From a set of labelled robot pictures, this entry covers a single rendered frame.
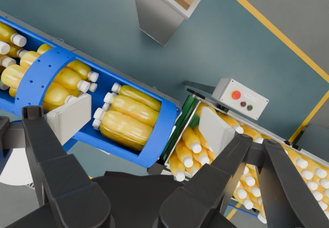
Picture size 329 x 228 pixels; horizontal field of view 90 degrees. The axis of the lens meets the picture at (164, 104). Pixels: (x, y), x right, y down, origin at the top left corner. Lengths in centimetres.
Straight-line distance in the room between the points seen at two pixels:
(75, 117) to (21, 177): 85
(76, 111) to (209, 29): 180
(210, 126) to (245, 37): 191
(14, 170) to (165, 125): 70
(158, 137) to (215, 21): 157
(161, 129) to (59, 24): 161
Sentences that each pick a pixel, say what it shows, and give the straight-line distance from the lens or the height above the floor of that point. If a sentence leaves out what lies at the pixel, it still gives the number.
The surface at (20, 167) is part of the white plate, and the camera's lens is 99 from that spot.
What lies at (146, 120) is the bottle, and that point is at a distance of 62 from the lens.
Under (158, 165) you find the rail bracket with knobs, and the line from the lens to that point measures 87.
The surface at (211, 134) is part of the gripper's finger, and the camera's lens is 17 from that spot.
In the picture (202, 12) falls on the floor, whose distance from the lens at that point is 192.
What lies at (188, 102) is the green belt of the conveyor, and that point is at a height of 89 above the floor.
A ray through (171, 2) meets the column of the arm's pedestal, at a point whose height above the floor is 100.
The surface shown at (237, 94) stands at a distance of 73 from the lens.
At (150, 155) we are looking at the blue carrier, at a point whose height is 123.
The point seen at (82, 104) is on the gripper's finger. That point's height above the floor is 158.
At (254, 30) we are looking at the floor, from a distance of 212.
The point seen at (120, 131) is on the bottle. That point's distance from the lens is 59.
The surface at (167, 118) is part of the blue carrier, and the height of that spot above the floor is 120.
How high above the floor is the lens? 174
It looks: 77 degrees down
